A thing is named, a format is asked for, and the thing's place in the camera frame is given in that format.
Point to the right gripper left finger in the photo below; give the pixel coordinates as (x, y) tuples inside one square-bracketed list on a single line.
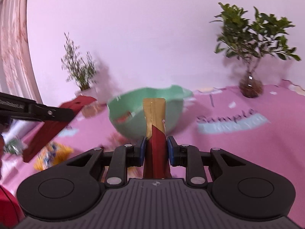
[(122, 158)]

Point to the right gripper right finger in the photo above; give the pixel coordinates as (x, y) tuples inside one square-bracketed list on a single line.
[(189, 157)]

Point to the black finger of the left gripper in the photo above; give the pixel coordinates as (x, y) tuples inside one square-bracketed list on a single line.
[(20, 108)]

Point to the red gold stick pouch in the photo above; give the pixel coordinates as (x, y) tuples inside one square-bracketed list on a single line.
[(156, 162)]

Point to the dark red pouch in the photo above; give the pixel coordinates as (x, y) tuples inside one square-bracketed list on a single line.
[(44, 132)]

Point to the yellow blue chips bag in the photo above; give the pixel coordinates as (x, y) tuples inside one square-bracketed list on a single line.
[(52, 154)]

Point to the pink patterned curtain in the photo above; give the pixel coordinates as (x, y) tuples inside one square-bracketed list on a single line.
[(17, 75)]

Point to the green plastic bowl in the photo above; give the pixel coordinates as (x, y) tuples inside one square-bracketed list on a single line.
[(126, 110)]

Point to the thin plant in white pot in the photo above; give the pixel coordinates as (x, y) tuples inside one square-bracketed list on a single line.
[(82, 70)]

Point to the pink printed tablecloth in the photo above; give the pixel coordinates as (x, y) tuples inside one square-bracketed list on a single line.
[(273, 140)]

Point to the leafy plant in glass vase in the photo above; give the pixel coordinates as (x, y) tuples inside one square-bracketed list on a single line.
[(250, 41)]

